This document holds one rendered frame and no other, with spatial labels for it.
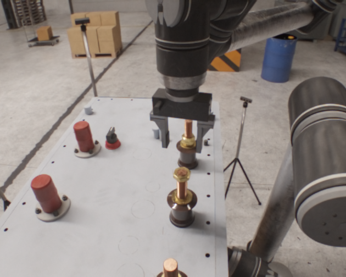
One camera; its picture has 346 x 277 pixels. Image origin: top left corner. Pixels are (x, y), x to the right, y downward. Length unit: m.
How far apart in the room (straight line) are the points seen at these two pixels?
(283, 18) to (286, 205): 0.63
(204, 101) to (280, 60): 4.83
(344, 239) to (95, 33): 6.68
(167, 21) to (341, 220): 0.43
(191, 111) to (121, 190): 0.50
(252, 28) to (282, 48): 4.47
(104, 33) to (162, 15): 6.30
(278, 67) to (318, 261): 3.79
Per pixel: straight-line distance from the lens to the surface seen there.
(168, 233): 0.84
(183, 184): 0.73
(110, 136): 1.13
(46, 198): 0.91
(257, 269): 0.93
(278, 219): 0.87
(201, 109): 0.56
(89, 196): 0.98
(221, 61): 5.69
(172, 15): 0.46
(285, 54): 5.33
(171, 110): 0.58
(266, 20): 0.90
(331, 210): 0.42
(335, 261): 2.65
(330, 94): 0.61
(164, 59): 0.50
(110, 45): 6.81
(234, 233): 2.50
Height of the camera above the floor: 2.06
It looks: 35 degrees down
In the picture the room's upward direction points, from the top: 1 degrees counter-clockwise
